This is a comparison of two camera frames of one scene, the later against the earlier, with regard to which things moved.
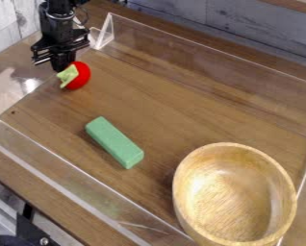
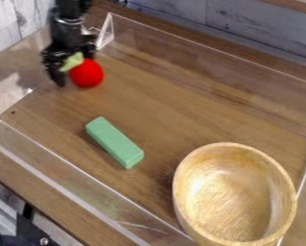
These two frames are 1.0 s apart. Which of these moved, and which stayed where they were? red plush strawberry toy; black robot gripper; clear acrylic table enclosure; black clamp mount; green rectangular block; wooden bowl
Moved: red plush strawberry toy; black robot gripper
Stayed: wooden bowl; black clamp mount; green rectangular block; clear acrylic table enclosure
